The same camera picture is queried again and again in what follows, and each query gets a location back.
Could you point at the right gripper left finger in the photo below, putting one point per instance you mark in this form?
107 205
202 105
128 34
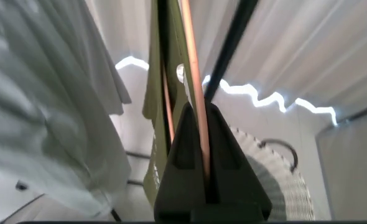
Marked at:
183 180

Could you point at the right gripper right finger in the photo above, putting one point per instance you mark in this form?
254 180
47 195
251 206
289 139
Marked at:
236 186

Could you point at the green garment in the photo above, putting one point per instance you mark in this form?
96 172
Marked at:
154 93

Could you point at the pink clothes hanger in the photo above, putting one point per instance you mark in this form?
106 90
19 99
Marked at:
193 62

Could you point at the pale grey shorts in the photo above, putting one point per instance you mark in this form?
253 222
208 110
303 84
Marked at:
46 109

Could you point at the white laundry basket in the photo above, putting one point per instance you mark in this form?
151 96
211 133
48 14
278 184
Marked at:
295 193

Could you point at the black clothes rack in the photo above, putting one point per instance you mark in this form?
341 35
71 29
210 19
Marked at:
230 46

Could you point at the white curtain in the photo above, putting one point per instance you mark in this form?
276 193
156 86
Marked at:
295 46

